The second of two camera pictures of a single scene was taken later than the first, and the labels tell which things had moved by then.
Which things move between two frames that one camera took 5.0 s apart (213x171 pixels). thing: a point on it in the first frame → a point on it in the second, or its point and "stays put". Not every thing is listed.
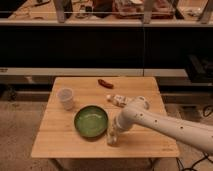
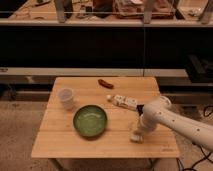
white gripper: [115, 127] → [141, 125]
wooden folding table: [81, 111] stays put
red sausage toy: [105, 84] stays put
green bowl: [91, 121] stays put
